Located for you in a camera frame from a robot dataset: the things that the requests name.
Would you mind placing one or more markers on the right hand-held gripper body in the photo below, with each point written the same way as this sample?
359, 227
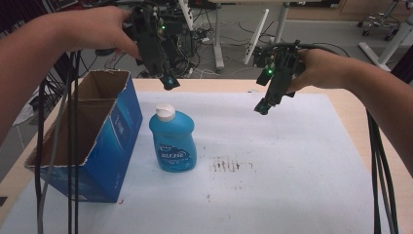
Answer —
280, 70

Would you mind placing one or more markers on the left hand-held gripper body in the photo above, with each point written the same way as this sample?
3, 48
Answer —
150, 39

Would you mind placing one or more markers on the blue detergent bottle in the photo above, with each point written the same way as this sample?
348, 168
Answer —
173, 139

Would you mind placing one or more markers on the blue cardboard box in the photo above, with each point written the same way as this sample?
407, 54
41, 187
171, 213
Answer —
94, 136

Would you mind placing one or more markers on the person's right hand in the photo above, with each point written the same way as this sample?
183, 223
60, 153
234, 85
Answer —
316, 70

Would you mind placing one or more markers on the person's left hand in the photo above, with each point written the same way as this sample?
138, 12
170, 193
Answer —
97, 29

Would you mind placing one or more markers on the white power strip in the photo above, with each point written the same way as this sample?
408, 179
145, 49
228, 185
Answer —
257, 36

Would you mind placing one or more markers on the white foam mat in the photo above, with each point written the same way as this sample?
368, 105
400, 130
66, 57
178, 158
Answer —
220, 169

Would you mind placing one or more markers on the white table leg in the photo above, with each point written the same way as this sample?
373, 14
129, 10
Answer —
386, 45

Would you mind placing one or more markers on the office chair base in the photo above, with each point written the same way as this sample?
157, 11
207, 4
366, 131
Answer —
380, 26

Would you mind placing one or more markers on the white desk frame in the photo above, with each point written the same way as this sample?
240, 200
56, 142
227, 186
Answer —
224, 32

